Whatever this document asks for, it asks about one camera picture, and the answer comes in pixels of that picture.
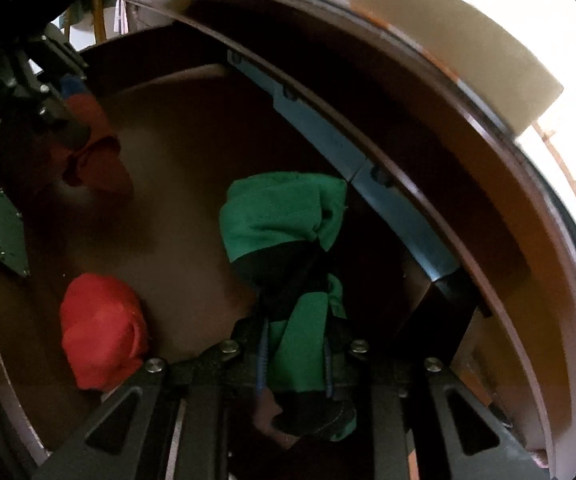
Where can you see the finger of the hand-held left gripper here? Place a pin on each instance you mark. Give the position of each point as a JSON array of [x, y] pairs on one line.
[[75, 85], [62, 125]]

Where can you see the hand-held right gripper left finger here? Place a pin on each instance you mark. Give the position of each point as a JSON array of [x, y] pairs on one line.
[[262, 365]]

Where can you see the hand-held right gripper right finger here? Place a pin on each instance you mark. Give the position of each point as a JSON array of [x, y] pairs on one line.
[[329, 365]]

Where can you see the red underwear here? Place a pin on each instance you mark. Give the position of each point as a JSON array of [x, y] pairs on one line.
[[102, 330], [97, 160]]

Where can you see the green and black underwear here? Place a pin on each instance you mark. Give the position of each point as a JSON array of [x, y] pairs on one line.
[[278, 215]]

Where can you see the shallow cardboard box tray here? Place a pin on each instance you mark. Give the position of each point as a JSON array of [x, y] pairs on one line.
[[443, 30]]

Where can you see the brown wooden dresser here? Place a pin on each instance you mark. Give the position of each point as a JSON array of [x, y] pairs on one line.
[[468, 185]]

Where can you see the blue metal rail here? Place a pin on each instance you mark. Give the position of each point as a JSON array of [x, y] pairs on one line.
[[343, 160]]

